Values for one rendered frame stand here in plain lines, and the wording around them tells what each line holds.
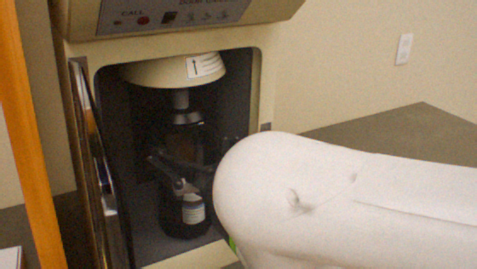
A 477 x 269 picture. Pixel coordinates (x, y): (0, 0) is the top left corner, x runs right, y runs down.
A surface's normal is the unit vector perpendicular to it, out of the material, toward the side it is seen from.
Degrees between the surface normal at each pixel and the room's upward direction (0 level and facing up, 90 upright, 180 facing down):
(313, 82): 90
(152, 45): 90
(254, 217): 82
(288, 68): 90
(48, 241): 90
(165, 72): 66
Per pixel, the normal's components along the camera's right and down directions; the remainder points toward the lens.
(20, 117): 0.50, 0.40
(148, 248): 0.03, -0.89
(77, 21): 0.33, 0.92
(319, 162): -0.23, -0.74
